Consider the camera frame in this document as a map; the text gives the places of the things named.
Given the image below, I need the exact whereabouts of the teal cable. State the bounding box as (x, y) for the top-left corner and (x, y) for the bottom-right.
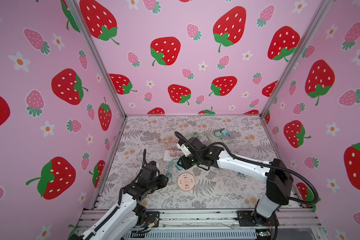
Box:
(166, 157), (181, 180)

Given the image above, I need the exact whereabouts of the pink USB charger plug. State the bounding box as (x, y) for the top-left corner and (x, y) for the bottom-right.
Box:
(169, 150), (177, 157)

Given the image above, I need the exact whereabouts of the pink charging cable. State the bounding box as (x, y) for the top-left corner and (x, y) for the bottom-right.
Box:
(157, 134), (181, 151)

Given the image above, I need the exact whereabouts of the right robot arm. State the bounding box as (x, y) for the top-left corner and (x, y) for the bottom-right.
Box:
(175, 132), (319, 226)

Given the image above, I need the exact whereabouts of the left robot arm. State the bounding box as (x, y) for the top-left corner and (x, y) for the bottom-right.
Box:
(69, 150), (169, 240)

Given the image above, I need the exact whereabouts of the blue charger plug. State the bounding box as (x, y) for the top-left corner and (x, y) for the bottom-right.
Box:
(221, 129), (230, 136)

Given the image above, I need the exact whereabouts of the white multicolour power strip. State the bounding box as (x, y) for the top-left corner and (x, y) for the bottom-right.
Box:
(163, 150), (183, 162)

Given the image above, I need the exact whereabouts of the round pink power socket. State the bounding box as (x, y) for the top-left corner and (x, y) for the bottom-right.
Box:
(177, 173), (196, 192)

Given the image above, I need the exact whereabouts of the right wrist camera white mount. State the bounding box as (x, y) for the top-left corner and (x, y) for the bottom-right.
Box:
(177, 143), (191, 157)

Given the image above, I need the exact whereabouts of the green tangled cable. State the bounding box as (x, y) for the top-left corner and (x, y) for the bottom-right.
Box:
(185, 131), (212, 143)

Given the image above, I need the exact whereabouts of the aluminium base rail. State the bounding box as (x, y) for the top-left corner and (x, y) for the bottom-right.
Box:
(74, 208), (325, 240)

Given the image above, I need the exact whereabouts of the aluminium frame corner post left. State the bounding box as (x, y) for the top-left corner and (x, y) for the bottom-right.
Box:
(66, 0), (127, 120)

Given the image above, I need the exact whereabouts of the aluminium frame corner post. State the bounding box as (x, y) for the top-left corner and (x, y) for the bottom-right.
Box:
(66, 0), (127, 120)
(260, 0), (333, 120)

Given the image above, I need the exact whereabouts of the aluminium frame corner post right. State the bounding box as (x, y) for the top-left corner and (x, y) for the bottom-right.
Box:
(260, 0), (333, 120)

